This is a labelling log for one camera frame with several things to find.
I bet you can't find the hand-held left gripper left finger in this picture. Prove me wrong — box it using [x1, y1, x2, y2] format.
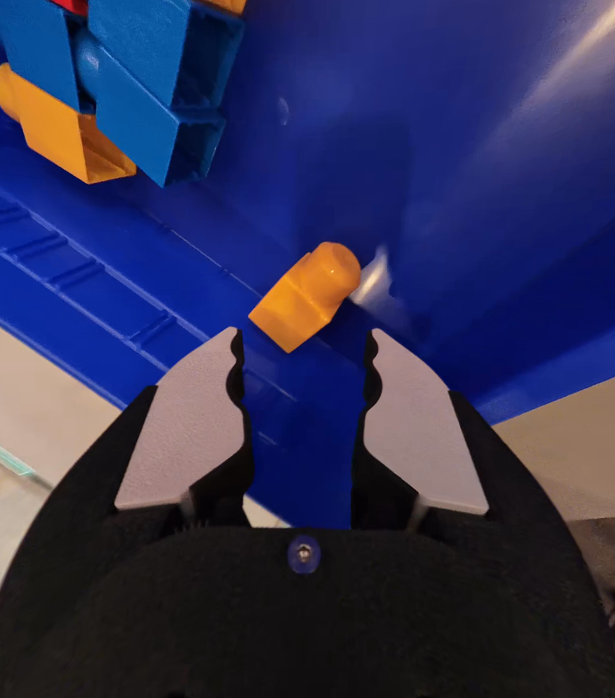
[115, 326, 255, 518]

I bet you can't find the blue plastic bin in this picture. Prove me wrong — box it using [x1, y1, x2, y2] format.
[0, 0, 615, 530]

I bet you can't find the orange toy block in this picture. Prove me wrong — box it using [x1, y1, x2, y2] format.
[247, 241, 363, 354]

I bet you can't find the pile of coloured blocks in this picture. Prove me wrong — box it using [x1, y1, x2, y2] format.
[0, 0, 247, 189]

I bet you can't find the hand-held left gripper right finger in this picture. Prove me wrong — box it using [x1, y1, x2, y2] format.
[358, 327, 491, 533]

